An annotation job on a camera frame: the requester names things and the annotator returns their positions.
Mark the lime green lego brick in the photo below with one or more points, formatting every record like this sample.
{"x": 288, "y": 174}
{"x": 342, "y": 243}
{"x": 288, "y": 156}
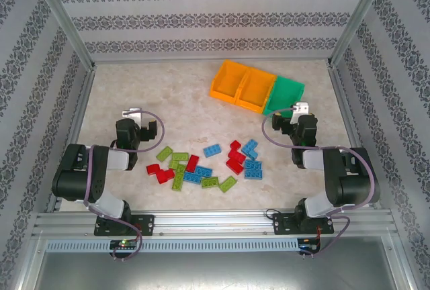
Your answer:
{"x": 228, "y": 184}
{"x": 164, "y": 153}
{"x": 178, "y": 181}
{"x": 174, "y": 164}
{"x": 179, "y": 157}
{"x": 210, "y": 182}

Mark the green plastic bin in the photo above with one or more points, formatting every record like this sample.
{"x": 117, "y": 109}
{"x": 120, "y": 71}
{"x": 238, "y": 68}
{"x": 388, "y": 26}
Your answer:
{"x": 285, "y": 93}

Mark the blue lego brick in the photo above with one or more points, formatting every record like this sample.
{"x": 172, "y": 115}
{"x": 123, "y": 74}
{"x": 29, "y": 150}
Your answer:
{"x": 249, "y": 145}
{"x": 191, "y": 177}
{"x": 253, "y": 164}
{"x": 253, "y": 174}
{"x": 212, "y": 150}
{"x": 253, "y": 154}
{"x": 204, "y": 171}

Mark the orange plastic bin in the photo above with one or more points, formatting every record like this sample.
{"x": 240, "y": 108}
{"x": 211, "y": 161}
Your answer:
{"x": 228, "y": 82}
{"x": 255, "y": 92}

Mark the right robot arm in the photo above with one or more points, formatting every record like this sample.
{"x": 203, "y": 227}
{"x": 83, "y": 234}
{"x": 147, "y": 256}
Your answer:
{"x": 349, "y": 182}

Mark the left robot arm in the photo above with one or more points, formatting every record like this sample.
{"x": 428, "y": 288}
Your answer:
{"x": 100, "y": 182}

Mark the small circuit board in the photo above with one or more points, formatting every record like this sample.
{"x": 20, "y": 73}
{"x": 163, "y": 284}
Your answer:
{"x": 307, "y": 247}
{"x": 124, "y": 244}

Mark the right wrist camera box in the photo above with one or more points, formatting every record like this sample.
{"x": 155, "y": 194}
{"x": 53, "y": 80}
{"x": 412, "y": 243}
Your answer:
{"x": 300, "y": 108}

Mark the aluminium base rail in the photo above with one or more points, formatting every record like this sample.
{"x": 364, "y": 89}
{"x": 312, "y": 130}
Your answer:
{"x": 215, "y": 223}

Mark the aluminium frame post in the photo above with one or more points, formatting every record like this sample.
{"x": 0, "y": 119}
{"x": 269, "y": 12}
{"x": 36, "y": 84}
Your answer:
{"x": 57, "y": 8}
{"x": 359, "y": 11}

